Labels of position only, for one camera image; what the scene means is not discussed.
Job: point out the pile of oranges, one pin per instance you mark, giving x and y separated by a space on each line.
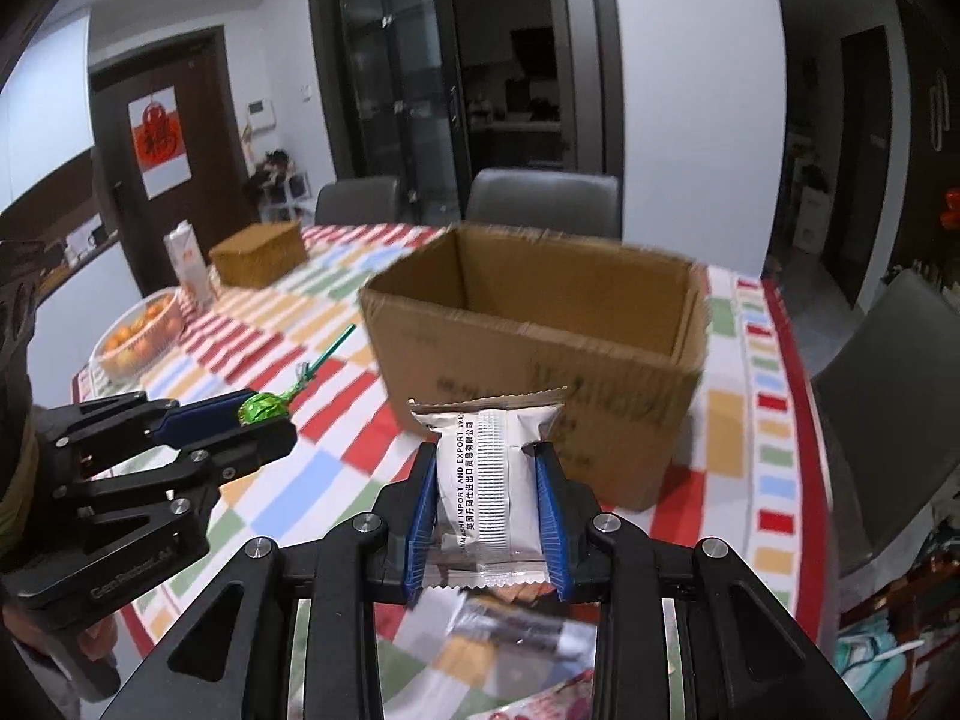
139 330

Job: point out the dark framed glass door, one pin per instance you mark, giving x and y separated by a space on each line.
390 75

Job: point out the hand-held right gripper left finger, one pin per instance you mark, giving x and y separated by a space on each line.
420 517

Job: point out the grey dining chair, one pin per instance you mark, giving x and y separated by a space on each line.
885 405
356 202
540 199

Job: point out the teal cloth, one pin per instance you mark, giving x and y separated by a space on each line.
870 652

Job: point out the colourful checked tablecloth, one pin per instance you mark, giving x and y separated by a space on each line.
750 390

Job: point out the red balloon decoration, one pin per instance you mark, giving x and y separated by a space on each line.
951 210

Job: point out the green lollipop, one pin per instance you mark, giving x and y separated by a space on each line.
259 409

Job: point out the white orange drink carton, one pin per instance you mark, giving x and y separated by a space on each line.
187 262

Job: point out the dark cabinet door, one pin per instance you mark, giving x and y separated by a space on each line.
919 187

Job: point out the brown woven box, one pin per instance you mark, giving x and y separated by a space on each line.
259 255

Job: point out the dark interior door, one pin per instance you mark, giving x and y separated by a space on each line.
866 165

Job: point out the white snack packet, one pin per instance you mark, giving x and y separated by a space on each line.
480 480

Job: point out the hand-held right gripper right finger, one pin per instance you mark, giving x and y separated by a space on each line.
551 525

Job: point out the dark brown biscuit packet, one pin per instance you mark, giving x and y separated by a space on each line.
510 626

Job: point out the brown entrance door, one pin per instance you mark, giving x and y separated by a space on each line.
217 127

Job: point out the person's left hand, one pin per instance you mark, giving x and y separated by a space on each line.
101 637

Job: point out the dark bag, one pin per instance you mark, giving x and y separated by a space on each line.
271 172

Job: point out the clear fruit bowl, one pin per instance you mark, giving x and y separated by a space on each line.
142 364

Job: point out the red white door poster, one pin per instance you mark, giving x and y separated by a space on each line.
159 142

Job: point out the white wall intercom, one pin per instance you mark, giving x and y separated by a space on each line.
261 114

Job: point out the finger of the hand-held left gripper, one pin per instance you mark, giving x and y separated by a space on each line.
247 450
202 414

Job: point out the brown cardboard box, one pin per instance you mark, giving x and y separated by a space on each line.
600 397

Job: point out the tall white container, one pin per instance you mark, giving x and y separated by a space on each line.
814 217

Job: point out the small white shelf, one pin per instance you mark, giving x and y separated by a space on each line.
300 191

